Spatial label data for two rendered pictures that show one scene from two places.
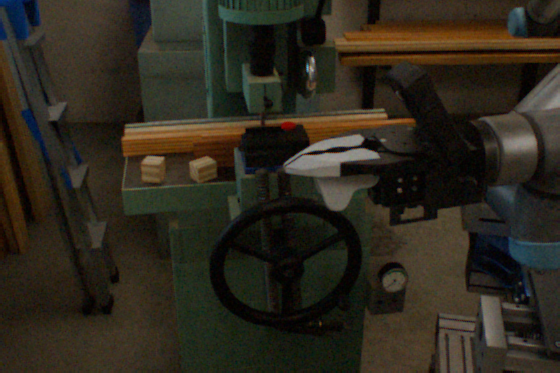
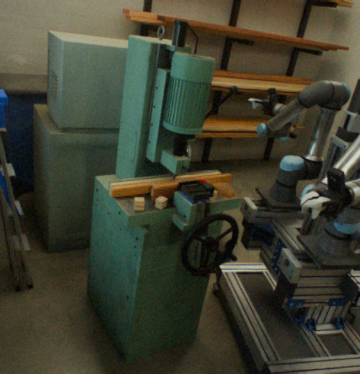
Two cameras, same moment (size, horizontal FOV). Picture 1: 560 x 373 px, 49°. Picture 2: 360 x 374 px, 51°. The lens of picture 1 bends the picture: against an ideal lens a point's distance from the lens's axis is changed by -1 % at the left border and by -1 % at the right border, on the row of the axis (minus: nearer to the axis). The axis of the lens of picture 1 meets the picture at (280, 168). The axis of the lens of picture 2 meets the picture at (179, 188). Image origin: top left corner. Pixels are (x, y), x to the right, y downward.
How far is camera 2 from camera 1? 79 cm
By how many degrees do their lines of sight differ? 25
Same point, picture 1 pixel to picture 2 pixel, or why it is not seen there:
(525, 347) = (307, 266)
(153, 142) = (126, 189)
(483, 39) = not seen: hidden behind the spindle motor
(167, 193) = (147, 215)
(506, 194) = not seen: hidden behind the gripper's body
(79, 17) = not seen: outside the picture
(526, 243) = (346, 225)
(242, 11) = (183, 128)
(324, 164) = (317, 203)
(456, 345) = (231, 276)
